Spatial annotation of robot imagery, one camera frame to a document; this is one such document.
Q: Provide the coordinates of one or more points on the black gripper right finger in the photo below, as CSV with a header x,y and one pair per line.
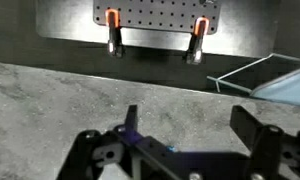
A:
x,y
245,125

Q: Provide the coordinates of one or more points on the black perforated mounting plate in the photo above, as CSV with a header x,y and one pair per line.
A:
x,y
156,13

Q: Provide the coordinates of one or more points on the orange and black clamp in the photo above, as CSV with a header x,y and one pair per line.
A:
x,y
196,43
114,36

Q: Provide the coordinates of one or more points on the grey metal base platform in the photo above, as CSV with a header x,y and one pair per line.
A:
x,y
66,20

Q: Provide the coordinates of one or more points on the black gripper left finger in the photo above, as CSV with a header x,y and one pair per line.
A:
x,y
131,120

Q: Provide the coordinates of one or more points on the light blue sheet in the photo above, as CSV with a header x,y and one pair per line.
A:
x,y
286,88

